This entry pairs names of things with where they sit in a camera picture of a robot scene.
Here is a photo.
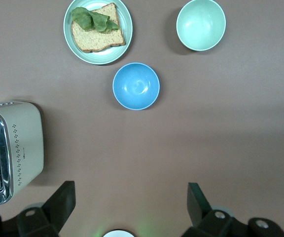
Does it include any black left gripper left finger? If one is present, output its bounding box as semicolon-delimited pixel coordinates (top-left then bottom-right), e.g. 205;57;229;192
17;181;76;237

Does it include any green lettuce leaf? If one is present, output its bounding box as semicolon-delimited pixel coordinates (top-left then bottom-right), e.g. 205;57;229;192
71;6;121;34

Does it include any blue bowl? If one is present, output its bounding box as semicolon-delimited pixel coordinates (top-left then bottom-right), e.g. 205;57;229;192
112;62;161;111

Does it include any light green bowl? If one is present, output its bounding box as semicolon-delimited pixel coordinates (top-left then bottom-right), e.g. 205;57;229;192
176;0;227;52

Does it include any light green plate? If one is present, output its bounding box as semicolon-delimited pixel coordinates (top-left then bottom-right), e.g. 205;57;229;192
63;0;134;65

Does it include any brown bread slice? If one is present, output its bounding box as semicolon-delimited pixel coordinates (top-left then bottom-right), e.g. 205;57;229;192
71;2;127;53

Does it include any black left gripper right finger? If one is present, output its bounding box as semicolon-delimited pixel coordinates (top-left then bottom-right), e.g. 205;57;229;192
182;182;233;237

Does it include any brown table cloth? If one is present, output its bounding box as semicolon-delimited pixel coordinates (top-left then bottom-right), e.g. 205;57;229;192
0;0;284;237

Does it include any cream and chrome toaster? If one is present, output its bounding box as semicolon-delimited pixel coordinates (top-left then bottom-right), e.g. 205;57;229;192
0;100;45;206

